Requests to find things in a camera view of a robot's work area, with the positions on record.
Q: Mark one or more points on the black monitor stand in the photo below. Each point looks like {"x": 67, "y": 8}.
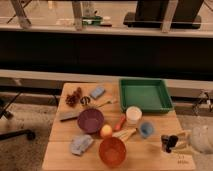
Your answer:
{"x": 150, "y": 14}

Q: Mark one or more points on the black office chair base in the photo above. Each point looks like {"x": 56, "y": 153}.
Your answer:
{"x": 12, "y": 132}

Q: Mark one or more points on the green plastic tray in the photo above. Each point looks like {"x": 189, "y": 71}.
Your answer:
{"x": 150, "y": 95}

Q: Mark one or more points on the white cup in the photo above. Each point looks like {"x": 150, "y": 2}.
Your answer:
{"x": 133, "y": 114}

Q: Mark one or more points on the black metal clip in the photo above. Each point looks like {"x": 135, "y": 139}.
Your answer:
{"x": 85, "y": 100}

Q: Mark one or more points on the blue sponge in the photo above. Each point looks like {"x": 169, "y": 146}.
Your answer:
{"x": 97, "y": 92}

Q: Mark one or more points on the purple bowl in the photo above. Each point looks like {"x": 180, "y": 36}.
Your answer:
{"x": 90, "y": 120}

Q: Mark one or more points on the crumpled blue cloth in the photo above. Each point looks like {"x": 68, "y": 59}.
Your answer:
{"x": 80, "y": 144}

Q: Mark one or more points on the small blue cup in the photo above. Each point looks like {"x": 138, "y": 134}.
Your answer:
{"x": 145, "y": 129}

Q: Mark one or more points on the orange-handled tool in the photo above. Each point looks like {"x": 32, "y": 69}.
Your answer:
{"x": 120, "y": 123}

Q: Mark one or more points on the red bowl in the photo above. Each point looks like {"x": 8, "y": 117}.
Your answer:
{"x": 112, "y": 151}

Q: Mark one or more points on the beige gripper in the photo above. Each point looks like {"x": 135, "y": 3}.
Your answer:
{"x": 183, "y": 145}

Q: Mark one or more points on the wooden spatula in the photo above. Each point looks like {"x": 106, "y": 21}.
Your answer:
{"x": 124, "y": 135}

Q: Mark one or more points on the yellow-red apple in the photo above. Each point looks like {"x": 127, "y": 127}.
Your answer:
{"x": 106, "y": 131}

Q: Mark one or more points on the wooden fork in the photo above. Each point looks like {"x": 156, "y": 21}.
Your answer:
{"x": 112, "y": 101}

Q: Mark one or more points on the black dish brush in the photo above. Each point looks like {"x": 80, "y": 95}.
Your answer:
{"x": 168, "y": 142}

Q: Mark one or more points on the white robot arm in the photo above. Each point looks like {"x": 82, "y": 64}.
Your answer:
{"x": 198, "y": 140}

